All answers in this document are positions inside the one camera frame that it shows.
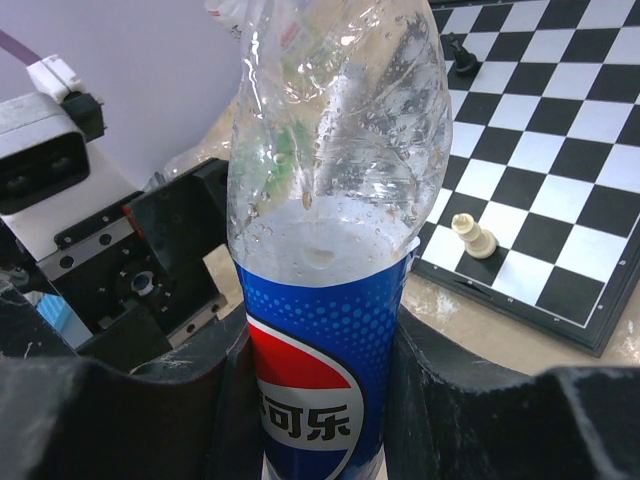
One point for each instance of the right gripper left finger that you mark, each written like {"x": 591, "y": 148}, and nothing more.
{"x": 190, "y": 414}

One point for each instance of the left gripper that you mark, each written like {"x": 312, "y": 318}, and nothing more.
{"x": 134, "y": 273}

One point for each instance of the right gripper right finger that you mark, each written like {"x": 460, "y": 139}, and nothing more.
{"x": 453, "y": 415}

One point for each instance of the pepsi label bottle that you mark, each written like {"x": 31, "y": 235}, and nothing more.
{"x": 322, "y": 275}

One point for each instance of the green plastic bottle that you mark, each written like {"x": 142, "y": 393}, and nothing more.
{"x": 272, "y": 162}

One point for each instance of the white chess piece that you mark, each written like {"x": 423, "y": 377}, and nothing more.
{"x": 479, "y": 243}

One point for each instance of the black white chessboard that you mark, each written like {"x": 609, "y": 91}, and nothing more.
{"x": 546, "y": 157}

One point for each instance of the black chess piece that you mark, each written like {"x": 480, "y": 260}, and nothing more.
{"x": 466, "y": 64}

